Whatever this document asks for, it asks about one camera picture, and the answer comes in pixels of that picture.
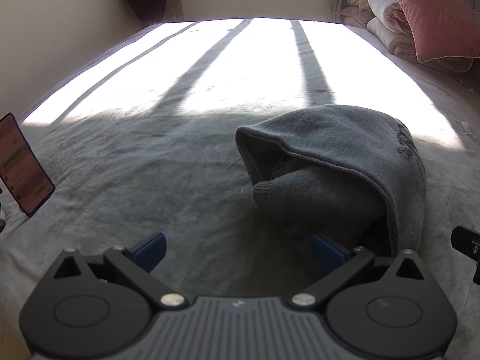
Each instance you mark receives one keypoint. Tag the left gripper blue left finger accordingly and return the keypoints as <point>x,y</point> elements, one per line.
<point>147,254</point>

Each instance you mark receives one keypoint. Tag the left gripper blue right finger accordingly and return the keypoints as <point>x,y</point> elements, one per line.
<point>327,255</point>

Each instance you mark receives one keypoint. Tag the grey knitted cat sweater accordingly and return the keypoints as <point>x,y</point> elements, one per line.
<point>351,173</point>

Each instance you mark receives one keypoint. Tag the grey bed sheet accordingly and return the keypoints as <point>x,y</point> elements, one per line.
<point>142,140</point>

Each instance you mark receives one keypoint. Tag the smartphone with pink screen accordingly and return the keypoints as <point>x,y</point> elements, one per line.
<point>21,173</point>

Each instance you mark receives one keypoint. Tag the pink velvet pillow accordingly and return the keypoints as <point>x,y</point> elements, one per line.
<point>444,31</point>

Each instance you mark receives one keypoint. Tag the folded white pink quilt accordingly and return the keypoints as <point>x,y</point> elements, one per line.
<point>386,20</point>

